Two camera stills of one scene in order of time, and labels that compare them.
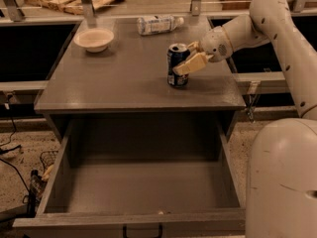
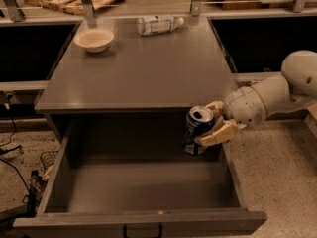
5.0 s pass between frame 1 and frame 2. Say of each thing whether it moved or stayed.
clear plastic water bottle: stayed
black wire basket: stayed
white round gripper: moved
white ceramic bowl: stayed
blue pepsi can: moved
